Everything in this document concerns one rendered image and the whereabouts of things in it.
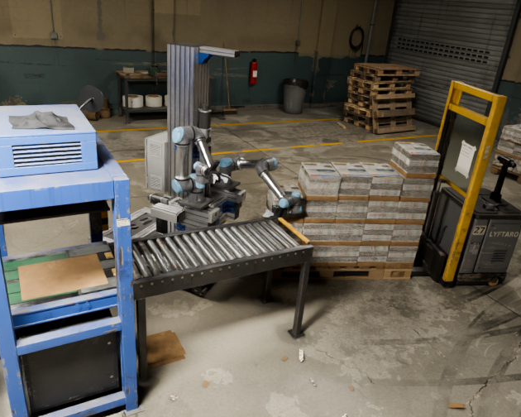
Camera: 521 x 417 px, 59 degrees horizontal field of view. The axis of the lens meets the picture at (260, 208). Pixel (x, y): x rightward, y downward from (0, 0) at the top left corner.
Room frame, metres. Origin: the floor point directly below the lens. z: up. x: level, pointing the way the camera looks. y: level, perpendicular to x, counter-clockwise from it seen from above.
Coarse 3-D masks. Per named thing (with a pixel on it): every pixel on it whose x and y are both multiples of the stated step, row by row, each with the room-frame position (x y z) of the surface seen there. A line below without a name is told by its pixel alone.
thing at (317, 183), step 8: (312, 176) 3.74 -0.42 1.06; (320, 176) 3.75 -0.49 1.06; (328, 176) 3.77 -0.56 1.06; (336, 176) 3.79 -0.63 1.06; (304, 184) 3.84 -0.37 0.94; (312, 184) 3.75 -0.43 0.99; (320, 184) 3.75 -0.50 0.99; (328, 184) 3.77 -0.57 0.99; (336, 184) 3.78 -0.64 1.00; (312, 192) 3.75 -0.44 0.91; (320, 192) 3.76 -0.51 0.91; (328, 192) 3.77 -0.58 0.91; (336, 192) 3.78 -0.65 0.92
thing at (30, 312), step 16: (16, 256) 2.49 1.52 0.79; (32, 256) 2.50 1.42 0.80; (48, 256) 2.51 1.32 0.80; (64, 256) 2.53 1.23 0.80; (112, 256) 2.58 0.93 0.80; (16, 272) 2.31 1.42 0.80; (112, 272) 2.40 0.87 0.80; (16, 288) 2.16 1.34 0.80; (96, 288) 2.22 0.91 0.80; (112, 288) 2.24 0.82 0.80; (16, 304) 2.02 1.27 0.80; (32, 304) 2.03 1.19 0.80; (48, 304) 2.04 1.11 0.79; (64, 304) 2.06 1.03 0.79; (80, 304) 2.11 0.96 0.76; (96, 304) 2.15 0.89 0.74; (112, 304) 2.19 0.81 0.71; (16, 320) 1.94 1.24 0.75; (32, 320) 1.98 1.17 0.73; (48, 320) 2.01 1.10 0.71
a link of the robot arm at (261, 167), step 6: (258, 162) 3.76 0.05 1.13; (264, 162) 3.75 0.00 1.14; (258, 168) 3.71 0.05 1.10; (264, 168) 3.70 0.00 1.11; (258, 174) 3.69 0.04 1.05; (264, 174) 3.67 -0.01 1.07; (264, 180) 3.66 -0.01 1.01; (270, 180) 3.63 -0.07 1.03; (270, 186) 3.60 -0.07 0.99; (276, 186) 3.59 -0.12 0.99; (276, 192) 3.56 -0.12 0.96; (282, 192) 3.56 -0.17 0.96; (282, 198) 3.52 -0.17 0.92; (288, 198) 3.53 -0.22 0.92; (282, 204) 3.49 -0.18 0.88; (288, 204) 3.49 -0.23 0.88
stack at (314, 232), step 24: (288, 192) 3.90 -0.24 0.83; (288, 216) 3.73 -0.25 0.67; (312, 216) 3.77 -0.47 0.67; (336, 216) 3.83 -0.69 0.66; (360, 216) 3.85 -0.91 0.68; (384, 216) 3.88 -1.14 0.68; (312, 240) 3.77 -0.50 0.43; (336, 240) 3.81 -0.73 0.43; (360, 240) 3.85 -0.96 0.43; (384, 240) 3.89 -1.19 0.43
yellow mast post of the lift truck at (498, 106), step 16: (496, 96) 3.82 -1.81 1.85; (496, 112) 3.81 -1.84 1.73; (496, 128) 3.82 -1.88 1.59; (480, 144) 3.85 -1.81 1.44; (480, 160) 3.81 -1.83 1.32; (480, 176) 3.81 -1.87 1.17; (464, 208) 3.82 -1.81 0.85; (464, 224) 3.81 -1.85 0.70; (464, 240) 3.82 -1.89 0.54; (448, 256) 3.85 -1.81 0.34; (448, 272) 3.81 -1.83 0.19
